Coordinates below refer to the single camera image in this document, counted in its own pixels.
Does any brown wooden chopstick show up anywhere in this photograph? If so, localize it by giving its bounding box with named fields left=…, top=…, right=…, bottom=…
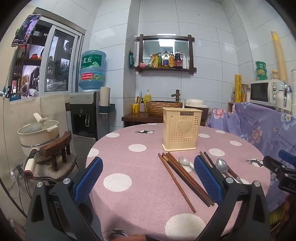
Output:
left=165, top=152, right=213, bottom=206
left=168, top=152, right=215, bottom=205
left=158, top=153, right=196, bottom=213
left=162, top=153, right=210, bottom=207

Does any cream plastic utensil holder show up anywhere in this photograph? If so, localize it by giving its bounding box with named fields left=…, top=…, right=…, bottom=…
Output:
left=162, top=107, right=203, bottom=150

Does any purple floral cloth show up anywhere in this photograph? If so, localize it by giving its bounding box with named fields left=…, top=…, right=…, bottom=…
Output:
left=207, top=102, right=296, bottom=209

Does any wooden framed mirror shelf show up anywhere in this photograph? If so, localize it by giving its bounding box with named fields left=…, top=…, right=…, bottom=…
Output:
left=135, top=34, right=197, bottom=75

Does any smartphone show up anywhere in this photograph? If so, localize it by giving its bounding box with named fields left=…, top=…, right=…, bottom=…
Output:
left=11, top=13, right=42, bottom=47

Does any silver metal handle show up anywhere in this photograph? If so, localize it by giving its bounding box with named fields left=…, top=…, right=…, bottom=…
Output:
left=283, top=83, right=292, bottom=114

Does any shiny metal spoon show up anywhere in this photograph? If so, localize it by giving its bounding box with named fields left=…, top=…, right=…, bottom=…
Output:
left=216, top=158, right=234, bottom=179

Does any dark soy sauce bottle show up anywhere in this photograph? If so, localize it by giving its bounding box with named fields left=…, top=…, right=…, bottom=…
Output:
left=174, top=49, right=183, bottom=69

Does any blue water jug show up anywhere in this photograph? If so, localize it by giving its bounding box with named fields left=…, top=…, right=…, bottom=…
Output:
left=79, top=50, right=107, bottom=91

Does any cream cooking pot with lid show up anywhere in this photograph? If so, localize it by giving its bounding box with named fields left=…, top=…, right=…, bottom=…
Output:
left=18, top=113, right=60, bottom=148

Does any grey water dispenser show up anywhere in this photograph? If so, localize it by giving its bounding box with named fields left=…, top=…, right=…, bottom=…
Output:
left=69, top=91, right=101, bottom=142

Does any white and red plug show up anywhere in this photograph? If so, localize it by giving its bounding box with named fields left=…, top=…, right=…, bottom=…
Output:
left=23, top=154, right=38, bottom=178

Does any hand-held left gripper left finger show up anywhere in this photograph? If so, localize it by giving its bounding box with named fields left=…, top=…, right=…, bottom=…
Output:
left=26, top=156, right=104, bottom=241

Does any dark speckled chopstick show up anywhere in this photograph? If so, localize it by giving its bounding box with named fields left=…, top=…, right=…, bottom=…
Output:
left=199, top=151, right=211, bottom=164
left=204, top=151, right=243, bottom=184

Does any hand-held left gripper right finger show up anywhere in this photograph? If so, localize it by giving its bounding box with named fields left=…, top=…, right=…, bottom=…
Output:
left=194, top=155, right=271, bottom=241

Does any tall pale yellow roll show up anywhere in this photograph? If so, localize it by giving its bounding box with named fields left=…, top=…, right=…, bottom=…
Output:
left=270, top=30, right=288, bottom=81

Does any teal wall holder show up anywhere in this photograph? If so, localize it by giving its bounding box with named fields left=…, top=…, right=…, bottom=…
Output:
left=99, top=103, right=116, bottom=114

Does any window with white frame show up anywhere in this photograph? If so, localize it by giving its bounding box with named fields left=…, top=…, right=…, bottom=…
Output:
left=9, top=7, right=87, bottom=100

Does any pink polka dot tablecloth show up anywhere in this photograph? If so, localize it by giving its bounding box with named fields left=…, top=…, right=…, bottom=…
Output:
left=85, top=123, right=271, bottom=241

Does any white microwave oven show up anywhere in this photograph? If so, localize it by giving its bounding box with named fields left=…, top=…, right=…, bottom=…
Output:
left=248, top=79, right=293, bottom=113

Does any grey round cushion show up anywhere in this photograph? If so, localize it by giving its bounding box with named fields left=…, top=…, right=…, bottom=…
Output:
left=30, top=153, right=79, bottom=183

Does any woven wicker basin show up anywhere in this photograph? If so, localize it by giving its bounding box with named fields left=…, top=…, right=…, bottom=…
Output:
left=146, top=101, right=183, bottom=117

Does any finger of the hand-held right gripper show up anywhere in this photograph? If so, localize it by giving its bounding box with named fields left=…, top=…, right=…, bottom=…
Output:
left=264, top=155, right=288, bottom=174
left=279, top=149, right=296, bottom=164

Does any dark wooden counter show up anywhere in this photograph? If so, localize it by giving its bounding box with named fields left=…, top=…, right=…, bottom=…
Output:
left=121, top=112, right=208, bottom=128

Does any grey spoon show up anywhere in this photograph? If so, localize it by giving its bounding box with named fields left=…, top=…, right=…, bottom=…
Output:
left=178, top=156, right=197, bottom=174

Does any small dark wooden stool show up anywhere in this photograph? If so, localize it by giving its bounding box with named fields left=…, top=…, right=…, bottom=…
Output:
left=39, top=131, right=72, bottom=172

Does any short yellow wrap roll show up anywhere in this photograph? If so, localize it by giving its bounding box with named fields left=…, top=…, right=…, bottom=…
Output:
left=234, top=74, right=243, bottom=103

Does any white and brown rice cooker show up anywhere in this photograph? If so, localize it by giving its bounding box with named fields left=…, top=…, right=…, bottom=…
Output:
left=184, top=99, right=210, bottom=127

